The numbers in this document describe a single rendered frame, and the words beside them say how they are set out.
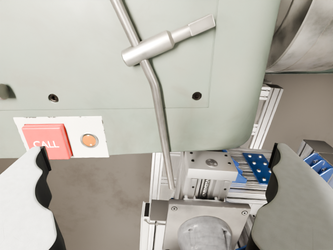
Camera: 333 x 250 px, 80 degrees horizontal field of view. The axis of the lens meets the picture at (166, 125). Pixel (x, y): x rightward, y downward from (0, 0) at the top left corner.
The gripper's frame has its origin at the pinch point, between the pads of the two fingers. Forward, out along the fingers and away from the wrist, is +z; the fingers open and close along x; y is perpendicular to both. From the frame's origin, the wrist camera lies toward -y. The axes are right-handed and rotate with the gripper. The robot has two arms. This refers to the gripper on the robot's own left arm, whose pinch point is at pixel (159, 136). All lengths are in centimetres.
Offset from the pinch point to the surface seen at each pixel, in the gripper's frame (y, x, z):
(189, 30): -5.2, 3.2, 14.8
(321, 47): -2.2, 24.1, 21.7
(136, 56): -2.4, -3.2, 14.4
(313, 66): 1.5, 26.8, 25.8
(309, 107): 61, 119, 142
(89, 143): 10.9, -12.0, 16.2
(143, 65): -1.2, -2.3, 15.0
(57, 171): 125, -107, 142
